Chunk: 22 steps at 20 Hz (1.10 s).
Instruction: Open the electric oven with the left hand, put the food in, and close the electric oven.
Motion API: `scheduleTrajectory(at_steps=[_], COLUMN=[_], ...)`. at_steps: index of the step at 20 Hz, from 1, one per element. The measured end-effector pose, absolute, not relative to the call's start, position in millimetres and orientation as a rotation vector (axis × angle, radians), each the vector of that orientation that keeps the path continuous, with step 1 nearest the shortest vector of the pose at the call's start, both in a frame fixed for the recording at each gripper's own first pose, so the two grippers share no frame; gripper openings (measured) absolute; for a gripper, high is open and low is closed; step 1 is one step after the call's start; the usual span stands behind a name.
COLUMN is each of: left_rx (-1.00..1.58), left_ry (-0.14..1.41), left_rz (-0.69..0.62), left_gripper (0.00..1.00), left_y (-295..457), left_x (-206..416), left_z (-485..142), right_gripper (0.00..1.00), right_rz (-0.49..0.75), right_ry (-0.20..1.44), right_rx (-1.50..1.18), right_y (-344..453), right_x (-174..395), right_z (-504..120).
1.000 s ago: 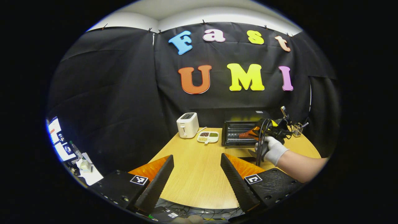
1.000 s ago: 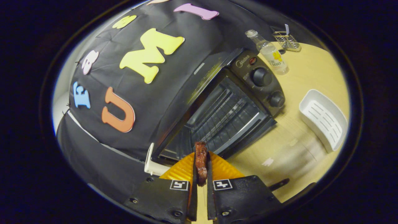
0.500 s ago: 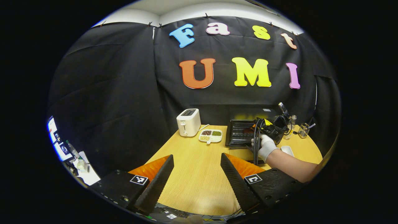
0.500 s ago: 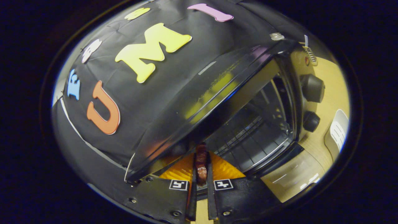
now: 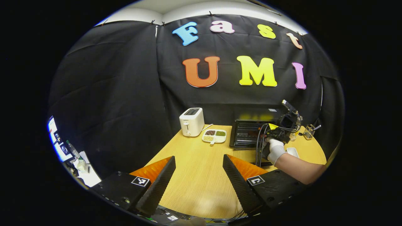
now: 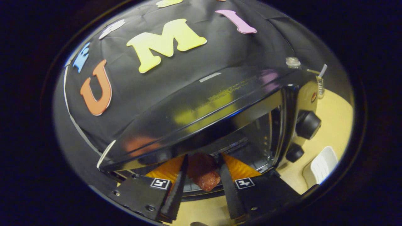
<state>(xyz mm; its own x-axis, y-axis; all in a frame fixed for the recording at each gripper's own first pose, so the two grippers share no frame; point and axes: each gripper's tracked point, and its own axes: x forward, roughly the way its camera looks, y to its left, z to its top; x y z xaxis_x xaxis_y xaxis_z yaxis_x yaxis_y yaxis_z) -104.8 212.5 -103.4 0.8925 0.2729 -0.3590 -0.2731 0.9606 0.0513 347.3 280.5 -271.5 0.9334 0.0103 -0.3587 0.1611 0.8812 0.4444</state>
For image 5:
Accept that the black electric oven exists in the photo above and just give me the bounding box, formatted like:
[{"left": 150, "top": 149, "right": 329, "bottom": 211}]
[{"left": 229, "top": 108, "right": 285, "bottom": 148}]

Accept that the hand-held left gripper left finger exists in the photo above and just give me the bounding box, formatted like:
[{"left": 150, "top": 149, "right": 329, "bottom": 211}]
[{"left": 90, "top": 156, "right": 176, "bottom": 217}]

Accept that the white paper sheet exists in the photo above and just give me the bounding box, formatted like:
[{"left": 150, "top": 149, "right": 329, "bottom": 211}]
[{"left": 77, "top": 151, "right": 101, "bottom": 188}]

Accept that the black backdrop cloth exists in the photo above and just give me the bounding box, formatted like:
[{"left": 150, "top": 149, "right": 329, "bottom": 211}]
[{"left": 49, "top": 14, "right": 344, "bottom": 189}]

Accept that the black cable bundle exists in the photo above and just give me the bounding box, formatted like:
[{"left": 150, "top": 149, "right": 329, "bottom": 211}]
[{"left": 255, "top": 123, "right": 273, "bottom": 167}]

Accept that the divided white dish of beans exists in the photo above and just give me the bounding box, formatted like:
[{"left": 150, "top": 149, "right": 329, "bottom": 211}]
[{"left": 202, "top": 129, "right": 227, "bottom": 145}]

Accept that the wire utensil holder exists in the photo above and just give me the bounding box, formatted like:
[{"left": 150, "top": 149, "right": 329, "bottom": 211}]
[{"left": 303, "top": 124, "right": 315, "bottom": 140}]

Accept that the lit computer screen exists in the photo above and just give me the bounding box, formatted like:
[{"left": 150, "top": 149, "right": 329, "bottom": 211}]
[{"left": 47, "top": 116, "right": 73, "bottom": 163}]

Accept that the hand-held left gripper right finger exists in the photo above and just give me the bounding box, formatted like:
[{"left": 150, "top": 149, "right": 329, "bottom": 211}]
[{"left": 222, "top": 154, "right": 308, "bottom": 217}]

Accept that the crumpled white paper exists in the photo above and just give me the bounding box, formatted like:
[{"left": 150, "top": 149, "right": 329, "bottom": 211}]
[{"left": 74, "top": 159, "right": 90, "bottom": 173}]

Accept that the white toaster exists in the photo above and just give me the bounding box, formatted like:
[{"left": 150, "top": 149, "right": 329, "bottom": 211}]
[{"left": 179, "top": 108, "right": 205, "bottom": 137}]

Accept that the clear plastic bottle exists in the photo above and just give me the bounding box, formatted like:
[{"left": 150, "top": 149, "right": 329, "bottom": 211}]
[{"left": 66, "top": 140, "right": 81, "bottom": 160}]

